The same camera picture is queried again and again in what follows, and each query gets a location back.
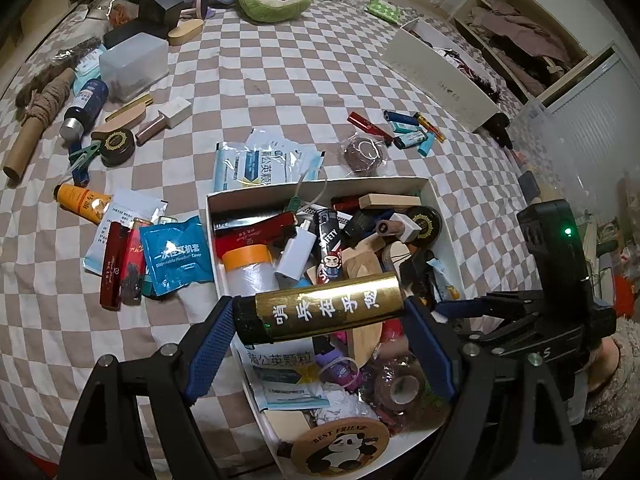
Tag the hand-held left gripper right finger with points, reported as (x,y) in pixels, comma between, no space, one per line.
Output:
(432,350)

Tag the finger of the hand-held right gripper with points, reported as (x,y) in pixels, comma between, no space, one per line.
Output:
(500,335)
(462,307)

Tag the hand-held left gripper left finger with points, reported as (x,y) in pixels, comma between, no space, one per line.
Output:
(207,355)

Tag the blue white medicine packet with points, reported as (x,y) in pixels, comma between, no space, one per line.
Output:
(280,367)
(290,157)
(235,165)

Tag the gold tube with black cap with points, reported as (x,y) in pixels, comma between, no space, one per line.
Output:
(325,307)

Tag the panda wooden coaster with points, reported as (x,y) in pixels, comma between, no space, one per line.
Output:
(340,447)

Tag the white cardboard box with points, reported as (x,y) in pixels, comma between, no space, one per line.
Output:
(260,199)

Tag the person's right hand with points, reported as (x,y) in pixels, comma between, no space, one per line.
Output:
(602,365)

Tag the small orange print packet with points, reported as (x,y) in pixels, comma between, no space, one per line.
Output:
(442,280)

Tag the cream oval with black band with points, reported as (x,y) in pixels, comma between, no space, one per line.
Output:
(397,256)

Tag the black round tin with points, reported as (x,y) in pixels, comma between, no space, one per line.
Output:
(425,225)
(117,146)

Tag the small purple bottle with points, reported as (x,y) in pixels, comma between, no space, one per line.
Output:
(342,371)

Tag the plastic film roll orange tape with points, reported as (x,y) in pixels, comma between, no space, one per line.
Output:
(247,270)

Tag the brown bottle white cap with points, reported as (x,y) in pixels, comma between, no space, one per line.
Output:
(397,227)

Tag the clear plastic bin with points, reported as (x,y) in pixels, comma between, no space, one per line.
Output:
(565,155)

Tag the blue square packet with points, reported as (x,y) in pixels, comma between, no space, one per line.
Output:
(172,255)

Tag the flat wooden piece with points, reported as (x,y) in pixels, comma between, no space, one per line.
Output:
(287,425)

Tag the white crumpled tissue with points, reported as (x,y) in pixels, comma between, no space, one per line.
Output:
(335,406)

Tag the red printed lighter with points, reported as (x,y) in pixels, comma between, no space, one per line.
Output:
(132,270)

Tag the wooden block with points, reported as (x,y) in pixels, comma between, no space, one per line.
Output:
(390,201)

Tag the cartoon red lighter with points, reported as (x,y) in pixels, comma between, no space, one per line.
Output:
(332,267)

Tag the dark red lighter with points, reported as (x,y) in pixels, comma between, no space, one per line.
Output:
(112,265)

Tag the small black box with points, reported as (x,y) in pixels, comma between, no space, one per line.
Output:
(357,227)

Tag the white charger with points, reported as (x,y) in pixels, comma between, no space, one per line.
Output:
(295,255)

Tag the red flat box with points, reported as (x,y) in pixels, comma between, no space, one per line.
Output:
(255,227)

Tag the black doll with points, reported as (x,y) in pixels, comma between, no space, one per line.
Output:
(500,127)

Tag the black lighter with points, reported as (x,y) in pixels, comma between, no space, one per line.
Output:
(327,237)

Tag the sliding door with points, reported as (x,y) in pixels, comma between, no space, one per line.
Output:
(600,105)

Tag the sky blue lighter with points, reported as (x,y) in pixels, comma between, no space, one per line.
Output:
(427,145)

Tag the white paper packet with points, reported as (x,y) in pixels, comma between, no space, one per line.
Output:
(120,210)

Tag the green tag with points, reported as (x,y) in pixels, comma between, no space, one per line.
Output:
(292,204)

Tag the green printed lighter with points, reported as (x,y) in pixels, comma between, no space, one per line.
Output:
(407,139)

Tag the brown tape roll in bag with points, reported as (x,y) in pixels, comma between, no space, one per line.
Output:
(365,152)

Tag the clear zip ties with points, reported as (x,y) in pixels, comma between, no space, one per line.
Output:
(310,191)

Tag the orange tube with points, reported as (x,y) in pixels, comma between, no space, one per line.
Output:
(82,202)

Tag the white shoe box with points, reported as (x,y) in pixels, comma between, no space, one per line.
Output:
(440,90)

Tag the pile of dark trinkets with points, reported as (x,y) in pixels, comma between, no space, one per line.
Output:
(460,57)

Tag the pile of clothes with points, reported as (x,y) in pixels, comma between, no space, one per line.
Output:
(520,35)

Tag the green clip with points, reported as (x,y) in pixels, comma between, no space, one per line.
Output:
(85,155)

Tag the pink bottle white cap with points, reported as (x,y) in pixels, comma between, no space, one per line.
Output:
(165,117)

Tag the pink wooden oval piece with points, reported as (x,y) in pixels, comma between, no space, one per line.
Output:
(120,121)

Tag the gold bar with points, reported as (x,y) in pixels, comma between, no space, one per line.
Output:
(129,107)

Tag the blue bottle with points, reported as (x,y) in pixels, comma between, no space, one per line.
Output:
(85,105)

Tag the translucent plastic box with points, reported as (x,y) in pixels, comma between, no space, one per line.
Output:
(132,67)

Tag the green tissue packet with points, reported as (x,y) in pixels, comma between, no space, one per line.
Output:
(382,10)

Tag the teal face mask packet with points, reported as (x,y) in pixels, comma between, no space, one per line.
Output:
(90,62)

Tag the brown fuzzy scarf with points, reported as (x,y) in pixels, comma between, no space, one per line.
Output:
(50,77)

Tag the wooden oval box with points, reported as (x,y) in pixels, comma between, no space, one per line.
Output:
(185,31)

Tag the black flat box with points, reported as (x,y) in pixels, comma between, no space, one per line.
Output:
(125,35)

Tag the black cube box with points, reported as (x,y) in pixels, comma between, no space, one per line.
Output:
(160,5)

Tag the silver foil bag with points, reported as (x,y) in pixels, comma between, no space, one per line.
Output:
(102,2)

